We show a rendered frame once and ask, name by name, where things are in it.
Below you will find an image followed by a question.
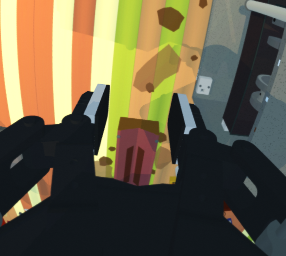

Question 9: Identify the grey speckled steel cabinet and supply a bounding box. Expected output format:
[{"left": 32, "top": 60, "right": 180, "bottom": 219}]
[{"left": 193, "top": 0, "right": 286, "bottom": 221}]

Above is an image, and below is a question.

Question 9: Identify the red slotted box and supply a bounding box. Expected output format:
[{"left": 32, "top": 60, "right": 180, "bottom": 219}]
[{"left": 113, "top": 116, "right": 161, "bottom": 186}]

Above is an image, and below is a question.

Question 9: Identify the grey cradle block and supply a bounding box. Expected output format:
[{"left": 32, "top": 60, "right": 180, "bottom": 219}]
[
  {"left": 249, "top": 91, "right": 267, "bottom": 112},
  {"left": 266, "top": 36, "right": 283, "bottom": 50},
  {"left": 255, "top": 74, "right": 272, "bottom": 92}
]

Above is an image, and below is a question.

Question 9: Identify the cream round bar handle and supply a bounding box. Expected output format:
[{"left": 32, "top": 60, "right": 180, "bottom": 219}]
[{"left": 244, "top": 0, "right": 286, "bottom": 18}]

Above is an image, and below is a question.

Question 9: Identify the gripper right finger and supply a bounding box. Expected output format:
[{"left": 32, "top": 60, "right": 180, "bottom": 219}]
[{"left": 167, "top": 92, "right": 286, "bottom": 237}]

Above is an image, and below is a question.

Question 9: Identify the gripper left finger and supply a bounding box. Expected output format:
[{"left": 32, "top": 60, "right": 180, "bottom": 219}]
[{"left": 0, "top": 84, "right": 111, "bottom": 216}]

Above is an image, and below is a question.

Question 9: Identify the white square plate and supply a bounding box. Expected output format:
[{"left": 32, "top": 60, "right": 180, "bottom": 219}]
[{"left": 194, "top": 76, "right": 213, "bottom": 95}]

